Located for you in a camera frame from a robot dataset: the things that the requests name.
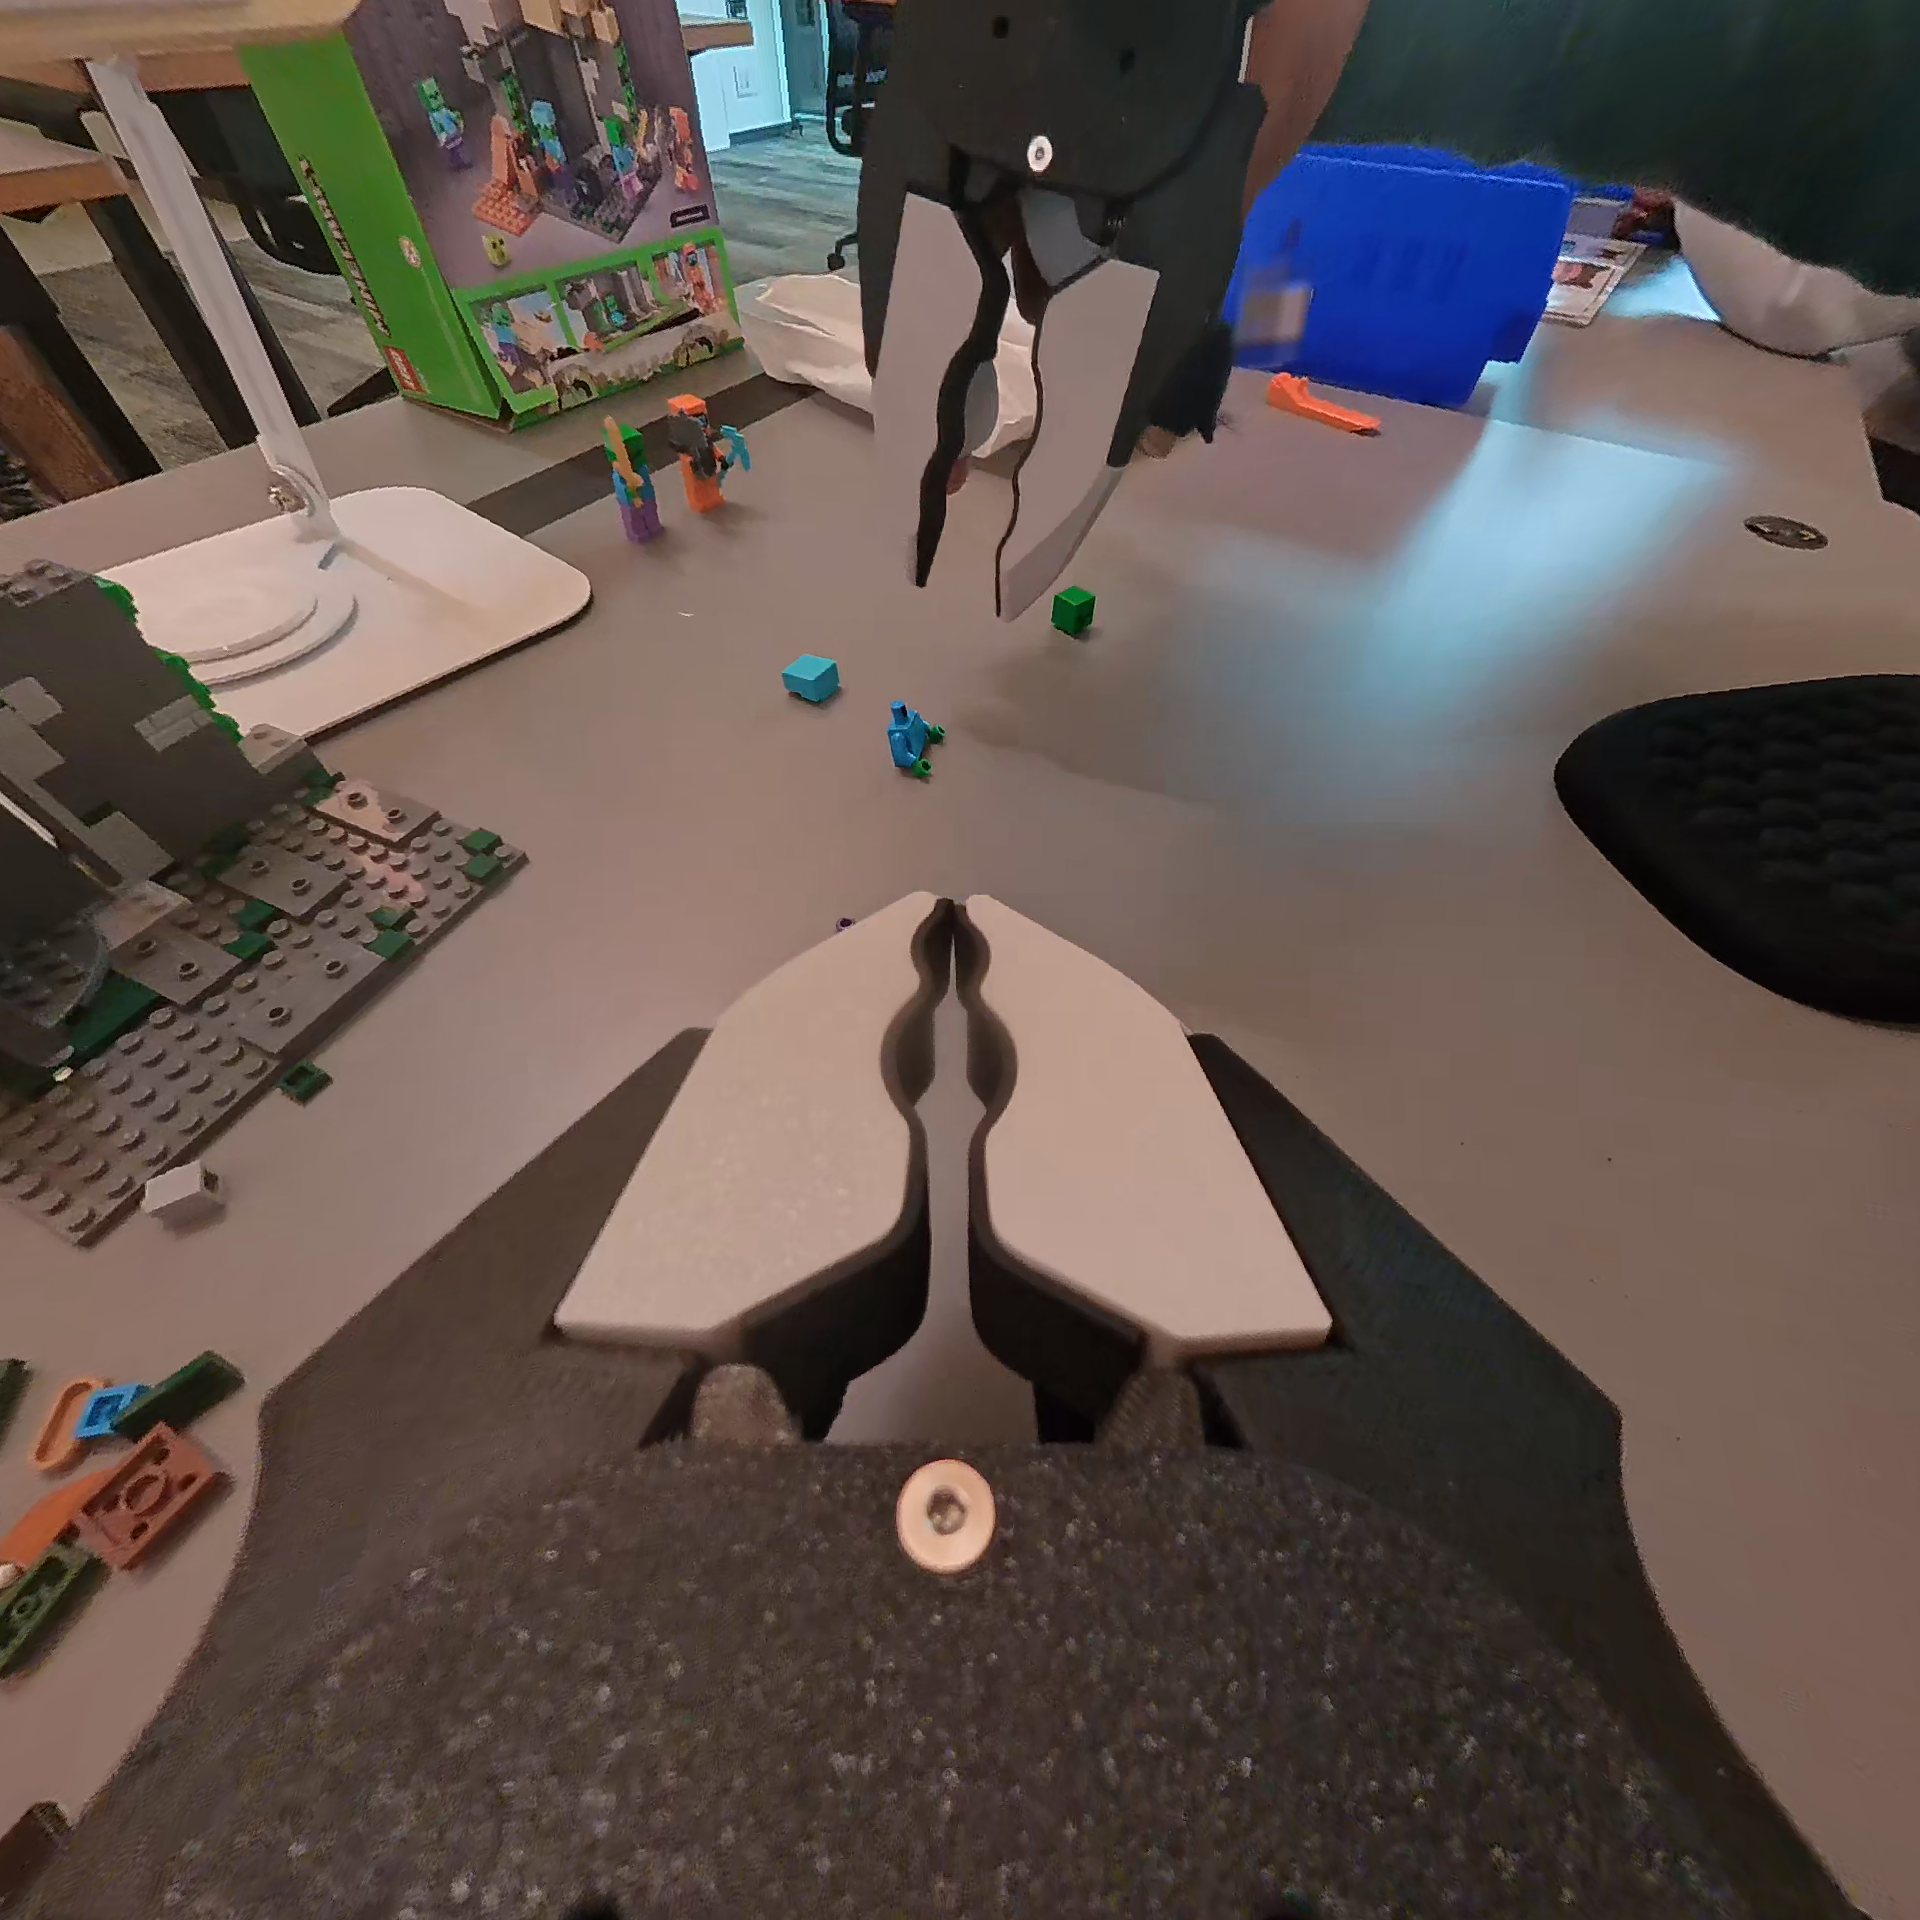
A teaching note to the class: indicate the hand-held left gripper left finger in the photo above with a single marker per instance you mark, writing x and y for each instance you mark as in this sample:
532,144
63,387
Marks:
751,1187

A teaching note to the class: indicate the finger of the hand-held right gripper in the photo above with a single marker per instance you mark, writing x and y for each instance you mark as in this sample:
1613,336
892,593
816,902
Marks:
1098,391
920,331

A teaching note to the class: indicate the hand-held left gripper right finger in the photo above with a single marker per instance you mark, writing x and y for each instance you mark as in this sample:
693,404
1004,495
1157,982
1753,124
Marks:
1144,1187

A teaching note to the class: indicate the small green cube brick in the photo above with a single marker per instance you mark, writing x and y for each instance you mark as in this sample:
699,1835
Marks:
1076,614

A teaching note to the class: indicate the small orange grey brick model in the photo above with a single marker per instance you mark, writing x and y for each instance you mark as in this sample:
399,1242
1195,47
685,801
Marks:
699,451

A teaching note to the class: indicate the green headed toy minifigure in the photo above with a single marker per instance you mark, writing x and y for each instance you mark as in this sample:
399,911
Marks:
639,495

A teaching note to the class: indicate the blue plastic bin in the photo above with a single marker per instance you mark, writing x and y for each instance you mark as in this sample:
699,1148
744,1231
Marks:
1413,268

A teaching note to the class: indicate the light blue cube brick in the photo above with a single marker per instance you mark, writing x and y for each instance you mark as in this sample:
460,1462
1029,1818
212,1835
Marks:
816,675

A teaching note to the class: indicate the small blue toy creature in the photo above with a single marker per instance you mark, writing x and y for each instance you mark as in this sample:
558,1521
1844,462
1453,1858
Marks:
914,743

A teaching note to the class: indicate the person's right forearm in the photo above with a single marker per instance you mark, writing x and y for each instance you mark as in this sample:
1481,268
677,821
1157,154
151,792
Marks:
1626,106

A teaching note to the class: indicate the person's right hand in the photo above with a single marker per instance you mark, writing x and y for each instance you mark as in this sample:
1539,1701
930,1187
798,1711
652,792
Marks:
1295,80

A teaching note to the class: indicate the white crumpled paper bag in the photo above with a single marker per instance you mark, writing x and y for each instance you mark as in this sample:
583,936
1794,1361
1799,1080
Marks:
816,347

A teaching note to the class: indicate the orange flat brick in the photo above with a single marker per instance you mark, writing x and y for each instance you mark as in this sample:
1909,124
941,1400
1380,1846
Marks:
1322,408

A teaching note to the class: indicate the brick set cardboard box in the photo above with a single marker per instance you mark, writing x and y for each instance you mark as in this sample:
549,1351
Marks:
526,201

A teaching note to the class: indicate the small dark green brick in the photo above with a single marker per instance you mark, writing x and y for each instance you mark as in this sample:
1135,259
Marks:
303,1080

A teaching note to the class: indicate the printed paper leaflet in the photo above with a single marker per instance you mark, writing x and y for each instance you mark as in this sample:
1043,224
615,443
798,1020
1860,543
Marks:
1592,259

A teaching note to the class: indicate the white rounded board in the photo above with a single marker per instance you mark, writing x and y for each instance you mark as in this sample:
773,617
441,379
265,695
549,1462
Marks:
451,584

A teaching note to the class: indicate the small white grey brick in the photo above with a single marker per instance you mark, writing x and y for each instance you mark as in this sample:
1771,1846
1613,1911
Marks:
179,1195

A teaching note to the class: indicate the grey brick building model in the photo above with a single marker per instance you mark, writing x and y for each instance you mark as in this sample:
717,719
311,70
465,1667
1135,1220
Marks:
219,925

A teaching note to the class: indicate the scatter of small loose bricks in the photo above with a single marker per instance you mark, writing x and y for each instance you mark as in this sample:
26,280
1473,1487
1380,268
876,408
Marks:
136,1499

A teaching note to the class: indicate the wooden top office table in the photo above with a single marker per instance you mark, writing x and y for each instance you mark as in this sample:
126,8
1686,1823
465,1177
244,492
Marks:
95,201

